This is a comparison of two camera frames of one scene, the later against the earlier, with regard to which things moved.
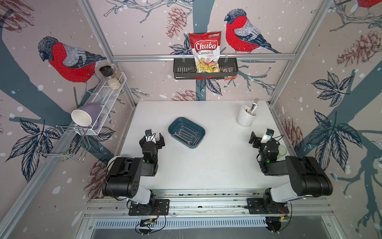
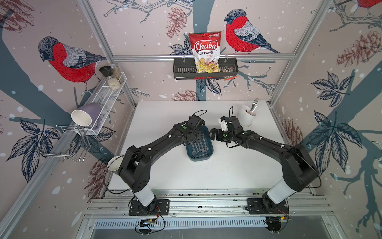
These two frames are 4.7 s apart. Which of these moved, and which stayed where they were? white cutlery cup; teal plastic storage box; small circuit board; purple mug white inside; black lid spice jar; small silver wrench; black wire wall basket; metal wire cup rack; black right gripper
Moved: small silver wrench; black right gripper; teal plastic storage box
Stayed: black wire wall basket; black lid spice jar; white cutlery cup; small circuit board; metal wire cup rack; purple mug white inside
